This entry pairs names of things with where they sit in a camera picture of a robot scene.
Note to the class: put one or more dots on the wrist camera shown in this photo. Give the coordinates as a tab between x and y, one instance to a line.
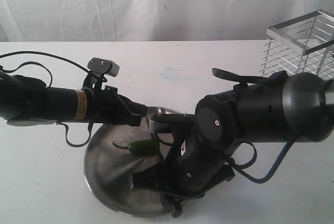
103	66
165	123

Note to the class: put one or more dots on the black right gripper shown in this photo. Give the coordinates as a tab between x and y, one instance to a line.
190	169

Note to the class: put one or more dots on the round steel plate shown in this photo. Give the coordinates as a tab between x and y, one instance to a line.
108	168

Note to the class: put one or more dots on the green chili pepper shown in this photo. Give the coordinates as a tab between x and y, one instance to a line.
145	147

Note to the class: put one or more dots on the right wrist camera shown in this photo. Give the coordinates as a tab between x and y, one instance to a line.
165	123

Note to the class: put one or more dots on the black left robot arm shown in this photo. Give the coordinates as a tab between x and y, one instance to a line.
27	101

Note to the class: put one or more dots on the chrome wire utensil holder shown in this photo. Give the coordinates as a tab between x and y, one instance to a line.
301	44

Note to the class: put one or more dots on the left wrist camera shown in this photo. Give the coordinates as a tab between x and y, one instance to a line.
103	66

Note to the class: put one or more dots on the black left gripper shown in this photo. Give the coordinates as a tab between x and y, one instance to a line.
108	107

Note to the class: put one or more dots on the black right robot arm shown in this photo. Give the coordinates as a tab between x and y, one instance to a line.
280	108

